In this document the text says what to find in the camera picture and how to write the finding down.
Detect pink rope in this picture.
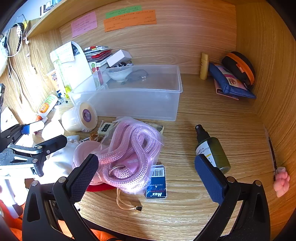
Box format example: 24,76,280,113
96,116,166,195

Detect green sticky note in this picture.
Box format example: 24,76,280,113
105,5,142,19

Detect black and orange zip case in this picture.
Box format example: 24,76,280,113
221,51,256,91

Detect pink sticky note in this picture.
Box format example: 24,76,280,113
71,11,98,38

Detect white curved desk holder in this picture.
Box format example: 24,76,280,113
50,41,97,92

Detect white tub with purple label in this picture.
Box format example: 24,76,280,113
61,101,98,132

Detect black beaded band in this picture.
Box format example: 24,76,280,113
13,23,25,51

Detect small white box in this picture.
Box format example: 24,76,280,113
106,49,132,67

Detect white drawstring pouch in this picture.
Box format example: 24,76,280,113
42,122,80,179

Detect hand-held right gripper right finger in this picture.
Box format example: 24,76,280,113
193,153,271,241

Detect yellow plastic bottle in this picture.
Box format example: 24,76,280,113
199,52,210,80

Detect white wall socket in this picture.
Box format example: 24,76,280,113
0,107,19,132

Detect white paper note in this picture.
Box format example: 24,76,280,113
55,42,75,63

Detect red pouch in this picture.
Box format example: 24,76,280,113
86,184,116,192

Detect dark green spray bottle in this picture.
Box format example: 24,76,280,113
194,124,232,175

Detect clear bottle with yellow liquid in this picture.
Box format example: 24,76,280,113
50,50,71,99

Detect grey cloth item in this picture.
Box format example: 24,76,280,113
126,69,149,82

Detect pink paw toy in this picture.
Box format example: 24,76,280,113
273,166,290,198

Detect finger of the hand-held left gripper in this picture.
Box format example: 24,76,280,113
8,135,67,177
0,124,30,149

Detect blue staple box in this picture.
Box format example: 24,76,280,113
145,164,167,200

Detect orange and green tube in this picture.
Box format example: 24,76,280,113
36,94,59,122

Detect white cable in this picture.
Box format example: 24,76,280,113
0,14,37,98

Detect orange cloth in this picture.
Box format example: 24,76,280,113
0,199,26,241

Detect orange sticky note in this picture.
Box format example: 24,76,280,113
103,9,157,32

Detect stack of notebooks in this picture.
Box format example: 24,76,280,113
84,45,114,67

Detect blue pencil pouch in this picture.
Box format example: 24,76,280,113
208,62,257,100

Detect clear plastic storage box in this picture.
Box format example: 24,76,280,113
69,64,183,122

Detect beige cord with gold cap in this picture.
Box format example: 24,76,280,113
116,188,143,212

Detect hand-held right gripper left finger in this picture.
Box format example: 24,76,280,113
22,153,111,241

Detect wooden shelf board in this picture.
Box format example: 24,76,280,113
25,0,93,39

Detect white bowl with beads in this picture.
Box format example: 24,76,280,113
106,66,133,83

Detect white tube with orange print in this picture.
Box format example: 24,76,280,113
46,70,64,98

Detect pink wallet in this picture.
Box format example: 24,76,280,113
214,79,240,100

